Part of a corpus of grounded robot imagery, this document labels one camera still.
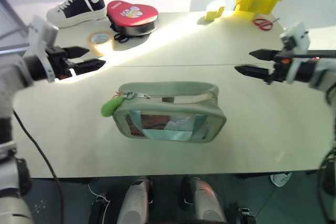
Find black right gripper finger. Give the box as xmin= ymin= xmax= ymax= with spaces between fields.
xmin=234 ymin=65 xmax=271 ymax=81
xmin=248 ymin=48 xmax=277 ymax=61

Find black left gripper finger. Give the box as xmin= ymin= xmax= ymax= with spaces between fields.
xmin=62 ymin=46 xmax=90 ymax=58
xmin=69 ymin=58 xmax=107 ymax=76

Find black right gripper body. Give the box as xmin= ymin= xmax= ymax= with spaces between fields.
xmin=265 ymin=49 xmax=291 ymax=85

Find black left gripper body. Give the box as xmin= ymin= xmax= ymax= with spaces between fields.
xmin=45 ymin=46 xmax=73 ymax=80

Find green transparent toiletry bag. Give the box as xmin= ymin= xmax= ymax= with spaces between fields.
xmin=112 ymin=81 xmax=227 ymax=144

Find clear packing tape roll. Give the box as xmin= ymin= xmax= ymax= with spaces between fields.
xmin=87 ymin=29 xmax=119 ymax=57

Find black and white sneaker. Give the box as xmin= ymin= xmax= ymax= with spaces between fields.
xmin=46 ymin=0 xmax=107 ymax=28

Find green zipper pull charm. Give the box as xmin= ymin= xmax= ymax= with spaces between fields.
xmin=101 ymin=95 xmax=127 ymax=118

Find small yellow plastic holder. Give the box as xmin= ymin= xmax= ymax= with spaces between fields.
xmin=204 ymin=6 xmax=226 ymax=22

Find red heart-shaped tin box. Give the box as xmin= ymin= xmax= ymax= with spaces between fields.
xmin=106 ymin=0 xmax=160 ymax=37

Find white shoe on floor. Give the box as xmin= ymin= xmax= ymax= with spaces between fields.
xmin=270 ymin=172 xmax=292 ymax=187

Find silver right robot leg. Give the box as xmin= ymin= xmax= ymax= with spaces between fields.
xmin=180 ymin=176 xmax=228 ymax=224

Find silver robot leg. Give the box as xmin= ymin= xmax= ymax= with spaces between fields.
xmin=180 ymin=176 xmax=228 ymax=224
xmin=115 ymin=176 xmax=154 ymax=224

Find silver left robot leg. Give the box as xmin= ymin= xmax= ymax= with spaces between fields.
xmin=115 ymin=176 xmax=154 ymax=224

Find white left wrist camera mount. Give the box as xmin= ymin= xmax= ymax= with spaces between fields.
xmin=27 ymin=15 xmax=59 ymax=83

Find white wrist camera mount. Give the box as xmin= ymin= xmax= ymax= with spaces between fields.
xmin=27 ymin=15 xmax=59 ymax=83
xmin=280 ymin=21 xmax=311 ymax=84

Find red-handled scissors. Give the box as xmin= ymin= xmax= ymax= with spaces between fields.
xmin=253 ymin=17 xmax=281 ymax=31

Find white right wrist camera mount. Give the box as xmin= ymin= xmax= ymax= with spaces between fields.
xmin=280 ymin=21 xmax=311 ymax=84

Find black hair tie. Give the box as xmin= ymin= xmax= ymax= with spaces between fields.
xmin=113 ymin=33 xmax=130 ymax=44

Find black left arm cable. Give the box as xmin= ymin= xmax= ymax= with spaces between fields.
xmin=12 ymin=110 xmax=65 ymax=224

